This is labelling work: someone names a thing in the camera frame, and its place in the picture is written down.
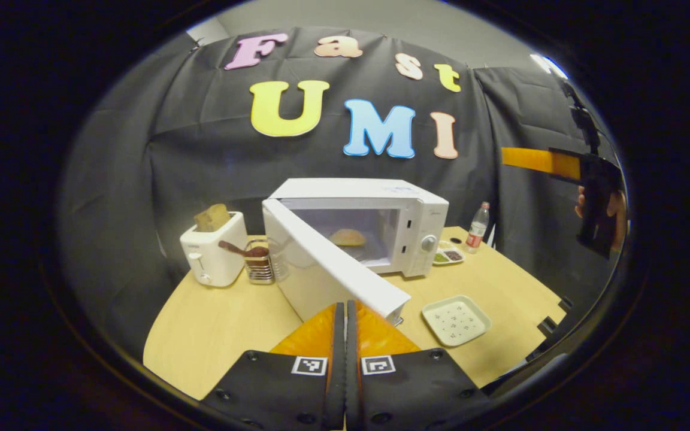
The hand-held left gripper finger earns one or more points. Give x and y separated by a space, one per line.
352 371
337 371

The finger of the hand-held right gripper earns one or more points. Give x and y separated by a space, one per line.
536 160

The round bun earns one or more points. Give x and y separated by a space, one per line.
348 237

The white microwave oven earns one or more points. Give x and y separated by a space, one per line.
345 188

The clear bottle with red label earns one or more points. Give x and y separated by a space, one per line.
478 230

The ceiling light panel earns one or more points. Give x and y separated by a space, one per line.
548 66

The pale green square plate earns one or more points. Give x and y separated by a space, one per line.
456 320

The divided dish of beans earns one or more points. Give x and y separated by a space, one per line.
448 255

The brown wooden spoon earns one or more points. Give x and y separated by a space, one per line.
237 248

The white toaster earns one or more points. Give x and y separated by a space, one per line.
213 257

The brown toast slice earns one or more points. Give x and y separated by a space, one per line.
212 216

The black backdrop cloth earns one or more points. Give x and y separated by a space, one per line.
201 155

